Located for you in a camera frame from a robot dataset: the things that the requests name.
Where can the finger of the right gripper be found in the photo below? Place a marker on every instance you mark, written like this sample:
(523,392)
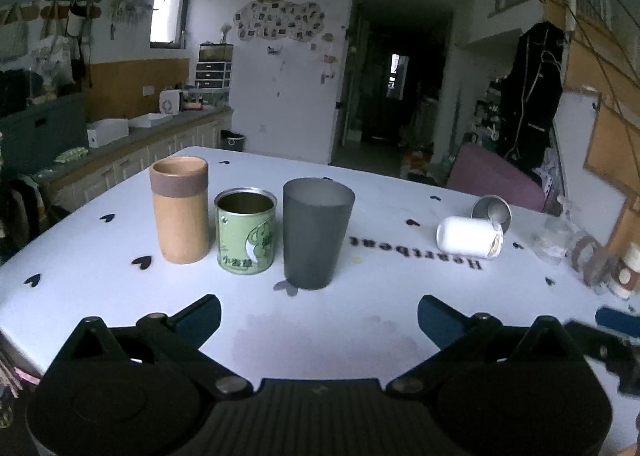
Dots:
(621,322)

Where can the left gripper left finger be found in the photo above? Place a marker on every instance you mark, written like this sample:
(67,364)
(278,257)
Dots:
(185,331)

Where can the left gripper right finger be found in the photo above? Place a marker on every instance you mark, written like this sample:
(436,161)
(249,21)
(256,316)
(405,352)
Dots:
(444,325)

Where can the dark grey plastic cup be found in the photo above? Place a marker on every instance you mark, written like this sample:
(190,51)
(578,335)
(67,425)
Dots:
(316,214)

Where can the white brown paper cup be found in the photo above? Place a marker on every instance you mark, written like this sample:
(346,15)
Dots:
(624,278)

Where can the brown striped glass cup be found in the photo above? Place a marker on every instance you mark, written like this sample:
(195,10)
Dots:
(591,261)

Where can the brown cardboard tube cup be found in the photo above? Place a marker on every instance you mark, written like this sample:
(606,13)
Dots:
(180,202)

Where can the white cartoon mug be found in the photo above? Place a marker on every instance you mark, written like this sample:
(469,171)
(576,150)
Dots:
(469,237)

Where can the clear stemmed glass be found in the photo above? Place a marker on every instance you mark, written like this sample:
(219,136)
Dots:
(552,242)

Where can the green tin can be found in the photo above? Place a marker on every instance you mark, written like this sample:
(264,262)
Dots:
(245,228)

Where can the beige steel-lined tumbler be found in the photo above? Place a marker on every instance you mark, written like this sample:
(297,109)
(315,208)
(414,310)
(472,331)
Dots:
(494,209)

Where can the pink armchair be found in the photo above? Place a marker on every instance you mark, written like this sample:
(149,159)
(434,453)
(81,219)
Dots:
(479,172)

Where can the cork notice board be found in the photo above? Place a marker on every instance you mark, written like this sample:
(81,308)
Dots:
(613,152)

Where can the white kitchen counter cabinet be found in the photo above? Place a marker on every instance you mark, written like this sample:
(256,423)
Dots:
(70,186)

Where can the dark waste basket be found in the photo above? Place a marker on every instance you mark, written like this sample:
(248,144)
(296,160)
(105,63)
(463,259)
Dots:
(229,140)

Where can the white box on counter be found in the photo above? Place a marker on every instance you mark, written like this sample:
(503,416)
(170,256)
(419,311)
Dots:
(106,131)

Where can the white small appliance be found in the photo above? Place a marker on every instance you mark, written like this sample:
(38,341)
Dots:
(170,102)

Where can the dark green storage bin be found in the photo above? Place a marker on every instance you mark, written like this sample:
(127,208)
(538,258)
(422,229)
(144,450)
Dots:
(34,137)

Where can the black hanging coat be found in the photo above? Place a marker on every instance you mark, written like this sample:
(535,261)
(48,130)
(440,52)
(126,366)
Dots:
(531,96)

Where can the drawer organiser on counter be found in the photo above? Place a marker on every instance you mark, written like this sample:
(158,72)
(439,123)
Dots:
(213,67)

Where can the window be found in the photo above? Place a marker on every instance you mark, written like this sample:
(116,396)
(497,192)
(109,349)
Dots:
(168,23)

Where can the photo collage on wall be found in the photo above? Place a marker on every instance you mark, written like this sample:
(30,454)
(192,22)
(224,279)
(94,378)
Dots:
(275,19)

